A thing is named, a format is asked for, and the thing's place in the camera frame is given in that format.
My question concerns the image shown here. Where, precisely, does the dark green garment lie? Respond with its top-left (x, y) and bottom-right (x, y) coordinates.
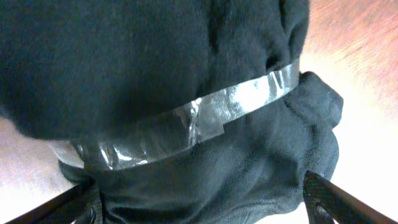
top-left (1, 0), bottom-right (343, 223)

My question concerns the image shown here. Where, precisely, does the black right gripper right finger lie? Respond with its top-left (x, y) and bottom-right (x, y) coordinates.
top-left (303, 170), bottom-right (397, 224)

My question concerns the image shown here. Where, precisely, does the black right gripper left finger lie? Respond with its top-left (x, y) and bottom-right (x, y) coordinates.
top-left (7, 184), bottom-right (102, 224)

